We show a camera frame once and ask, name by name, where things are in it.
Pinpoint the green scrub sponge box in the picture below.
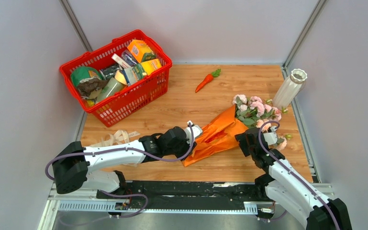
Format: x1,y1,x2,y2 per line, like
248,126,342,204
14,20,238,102
122,64,148,86

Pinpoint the pink flower bouquet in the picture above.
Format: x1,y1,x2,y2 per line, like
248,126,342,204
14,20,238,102
232,93,293,151

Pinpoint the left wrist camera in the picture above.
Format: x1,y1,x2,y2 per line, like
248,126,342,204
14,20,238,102
184,120,203,140

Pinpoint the cream ribbon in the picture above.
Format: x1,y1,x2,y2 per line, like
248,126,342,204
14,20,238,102
84,130,146,171

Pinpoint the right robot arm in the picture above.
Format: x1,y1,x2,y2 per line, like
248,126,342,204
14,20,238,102
235,126,352,230

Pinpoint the green round package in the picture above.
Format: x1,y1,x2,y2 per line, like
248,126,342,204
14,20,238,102
70,66,104,87

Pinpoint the dark snack packet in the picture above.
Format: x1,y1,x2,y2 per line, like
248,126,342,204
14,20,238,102
99,63,121,80

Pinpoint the white ribbed ceramic vase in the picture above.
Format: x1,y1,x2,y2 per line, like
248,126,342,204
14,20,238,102
273,69,308,109

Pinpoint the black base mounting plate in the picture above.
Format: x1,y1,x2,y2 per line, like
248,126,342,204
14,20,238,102
95,179,276,211

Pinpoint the orange toy carrot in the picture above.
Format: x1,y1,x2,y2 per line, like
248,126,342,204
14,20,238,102
195,69,221,93

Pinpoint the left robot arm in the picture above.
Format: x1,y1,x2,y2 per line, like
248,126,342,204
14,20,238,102
45,122,203,199

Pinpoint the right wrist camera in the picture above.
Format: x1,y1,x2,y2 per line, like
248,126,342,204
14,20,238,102
263,131,278,147

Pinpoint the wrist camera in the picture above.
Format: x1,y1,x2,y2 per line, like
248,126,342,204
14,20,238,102
184,120,203,140
263,131,278,147

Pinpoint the orange green box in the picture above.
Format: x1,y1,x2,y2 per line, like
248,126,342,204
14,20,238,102
127,39,156,63

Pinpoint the aluminium rail frame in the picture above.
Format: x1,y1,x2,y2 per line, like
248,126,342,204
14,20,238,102
38,179,334,230

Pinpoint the white red small box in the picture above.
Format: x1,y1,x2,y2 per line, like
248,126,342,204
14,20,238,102
111,53,131,69

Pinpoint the brown crumpled bag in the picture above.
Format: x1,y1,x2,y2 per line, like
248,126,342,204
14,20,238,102
76,78,108,99

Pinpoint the orange wrapping paper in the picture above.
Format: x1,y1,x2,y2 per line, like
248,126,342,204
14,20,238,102
183,105,248,167

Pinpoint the green cylinder bottle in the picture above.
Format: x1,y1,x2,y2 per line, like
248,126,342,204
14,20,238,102
95,77,126,104

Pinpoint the red plastic shopping basket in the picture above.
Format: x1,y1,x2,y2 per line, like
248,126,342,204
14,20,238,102
59,29,173,127

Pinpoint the yellow sponge pack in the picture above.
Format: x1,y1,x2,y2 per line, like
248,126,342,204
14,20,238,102
140,58,162,76

